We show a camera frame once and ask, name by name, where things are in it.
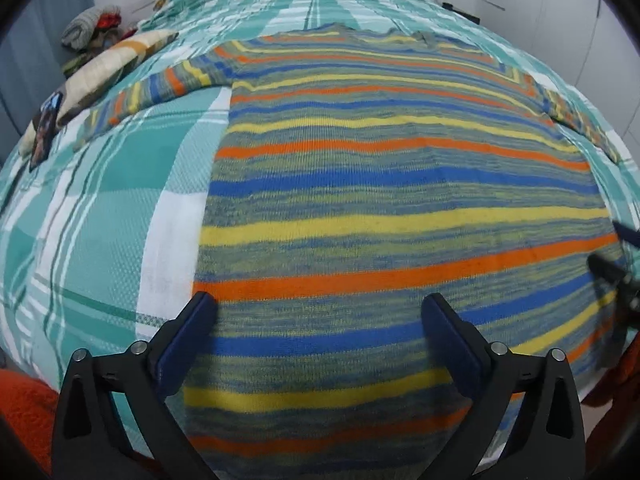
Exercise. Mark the red cloth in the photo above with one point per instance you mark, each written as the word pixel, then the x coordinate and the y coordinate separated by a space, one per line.
pixel 110 21

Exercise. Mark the white wardrobe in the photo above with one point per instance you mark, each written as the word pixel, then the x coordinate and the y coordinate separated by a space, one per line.
pixel 560 20

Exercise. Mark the grey-blue curtain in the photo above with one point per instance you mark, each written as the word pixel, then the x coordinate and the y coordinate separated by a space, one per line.
pixel 30 60

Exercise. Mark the green patterned cloth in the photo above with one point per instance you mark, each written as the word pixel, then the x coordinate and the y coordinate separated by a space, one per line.
pixel 80 64

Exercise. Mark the striped knit sweater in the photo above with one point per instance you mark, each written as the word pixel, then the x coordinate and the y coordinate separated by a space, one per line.
pixel 375 210

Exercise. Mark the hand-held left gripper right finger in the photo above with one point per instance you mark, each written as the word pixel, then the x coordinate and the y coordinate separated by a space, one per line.
pixel 450 345

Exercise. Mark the pile of clothes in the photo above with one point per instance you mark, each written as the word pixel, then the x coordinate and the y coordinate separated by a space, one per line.
pixel 87 22

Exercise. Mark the patterned beige pillow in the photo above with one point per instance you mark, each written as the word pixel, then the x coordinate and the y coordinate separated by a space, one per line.
pixel 100 70

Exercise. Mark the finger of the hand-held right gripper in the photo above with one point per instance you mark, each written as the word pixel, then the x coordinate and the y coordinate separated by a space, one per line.
pixel 612 270
pixel 627 234

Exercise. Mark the green plaid blanket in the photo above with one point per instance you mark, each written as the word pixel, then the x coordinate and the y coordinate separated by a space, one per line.
pixel 125 210

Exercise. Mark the orange fleece cloth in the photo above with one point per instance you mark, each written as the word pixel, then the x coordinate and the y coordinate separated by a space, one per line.
pixel 25 420

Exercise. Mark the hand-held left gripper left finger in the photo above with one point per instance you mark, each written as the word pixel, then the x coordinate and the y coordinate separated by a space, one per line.
pixel 182 345

